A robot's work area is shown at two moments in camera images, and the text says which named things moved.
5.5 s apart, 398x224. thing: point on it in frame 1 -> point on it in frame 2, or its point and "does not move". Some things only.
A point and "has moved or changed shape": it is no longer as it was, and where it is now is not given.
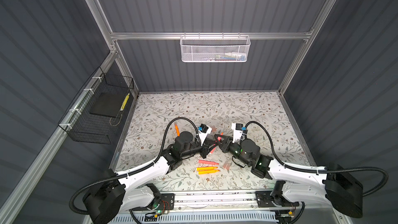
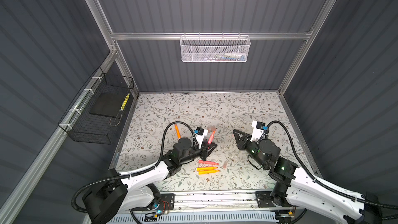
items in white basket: x=229 y=56 does not move
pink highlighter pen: x=212 y=151 has moved or changed shape
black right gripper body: x=226 y=148 -> x=245 y=144
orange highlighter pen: x=177 y=130 does not move
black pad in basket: x=108 y=104 does not move
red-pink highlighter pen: x=202 y=161 does not move
